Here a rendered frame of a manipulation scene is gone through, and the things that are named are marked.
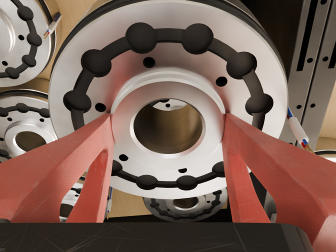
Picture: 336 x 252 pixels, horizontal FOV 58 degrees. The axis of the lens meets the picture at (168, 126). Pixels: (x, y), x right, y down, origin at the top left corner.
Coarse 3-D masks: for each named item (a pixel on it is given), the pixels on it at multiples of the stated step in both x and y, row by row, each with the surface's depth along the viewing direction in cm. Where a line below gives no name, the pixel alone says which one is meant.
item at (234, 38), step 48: (144, 0) 10; (192, 0) 10; (96, 48) 11; (144, 48) 11; (192, 48) 11; (240, 48) 11; (48, 96) 12; (96, 96) 12; (240, 96) 12; (144, 192) 16; (192, 192) 16
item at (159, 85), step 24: (168, 72) 12; (120, 96) 12; (144, 96) 12; (168, 96) 12; (192, 96) 12; (216, 96) 12; (120, 120) 12; (216, 120) 12; (120, 144) 13; (144, 144) 13; (192, 144) 13; (216, 144) 13; (168, 168) 14
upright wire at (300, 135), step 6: (288, 108) 14; (288, 114) 13; (288, 120) 13; (294, 120) 13; (294, 126) 13; (300, 126) 13; (294, 132) 13; (300, 132) 12; (300, 138) 12; (306, 138) 12; (306, 144) 12; (312, 150) 11
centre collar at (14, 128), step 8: (24, 120) 28; (8, 128) 28; (16, 128) 28; (24, 128) 28; (32, 128) 28; (40, 128) 28; (48, 128) 29; (8, 136) 29; (16, 136) 29; (48, 136) 29; (8, 144) 29; (16, 144) 29; (16, 152) 30; (24, 152) 30
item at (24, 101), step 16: (0, 96) 27; (16, 96) 26; (32, 96) 27; (0, 112) 28; (16, 112) 28; (32, 112) 28; (48, 112) 28; (0, 128) 29; (0, 144) 30; (0, 160) 31
